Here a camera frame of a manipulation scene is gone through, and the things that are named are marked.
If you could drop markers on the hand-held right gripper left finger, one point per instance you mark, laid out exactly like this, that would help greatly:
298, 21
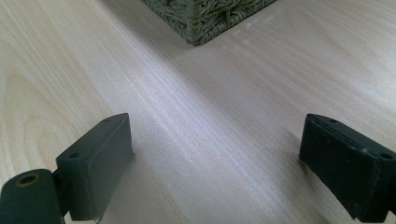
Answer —
93, 174

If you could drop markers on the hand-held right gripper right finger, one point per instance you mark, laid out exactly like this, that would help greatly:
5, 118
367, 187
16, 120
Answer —
348, 165

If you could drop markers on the green woven basket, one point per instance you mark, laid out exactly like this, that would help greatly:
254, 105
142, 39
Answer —
199, 15

